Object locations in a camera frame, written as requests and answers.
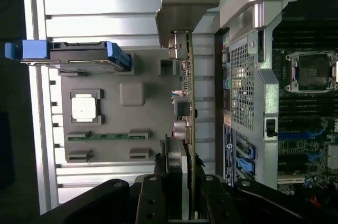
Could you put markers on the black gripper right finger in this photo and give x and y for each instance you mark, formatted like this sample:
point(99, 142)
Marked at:
point(219, 203)

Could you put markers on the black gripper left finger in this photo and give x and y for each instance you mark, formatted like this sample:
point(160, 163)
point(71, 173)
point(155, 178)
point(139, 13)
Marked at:
point(153, 203)

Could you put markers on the green RAM stick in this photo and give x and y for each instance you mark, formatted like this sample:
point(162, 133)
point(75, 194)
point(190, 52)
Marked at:
point(108, 137)

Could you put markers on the grey parts rack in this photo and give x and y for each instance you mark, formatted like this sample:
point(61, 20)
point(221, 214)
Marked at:
point(118, 123)

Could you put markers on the blue expansion slot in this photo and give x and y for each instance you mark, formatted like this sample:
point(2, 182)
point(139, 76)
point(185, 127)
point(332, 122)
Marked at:
point(298, 136)

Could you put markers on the silver CPU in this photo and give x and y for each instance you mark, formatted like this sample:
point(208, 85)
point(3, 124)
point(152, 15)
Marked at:
point(83, 110)

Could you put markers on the open grey PC case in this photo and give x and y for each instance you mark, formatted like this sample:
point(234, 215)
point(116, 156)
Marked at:
point(269, 97)

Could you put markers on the green motherboard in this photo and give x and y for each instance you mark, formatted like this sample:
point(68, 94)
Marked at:
point(303, 118)

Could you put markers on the silver chipset heat sink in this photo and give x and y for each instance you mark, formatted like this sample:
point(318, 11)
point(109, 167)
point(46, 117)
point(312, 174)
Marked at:
point(333, 158)

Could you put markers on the CPU socket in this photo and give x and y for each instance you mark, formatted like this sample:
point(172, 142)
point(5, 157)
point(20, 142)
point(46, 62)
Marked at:
point(313, 72)

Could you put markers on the hard disk with blue caddy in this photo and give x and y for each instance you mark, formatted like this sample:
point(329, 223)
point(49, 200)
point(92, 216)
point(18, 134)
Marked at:
point(79, 55)

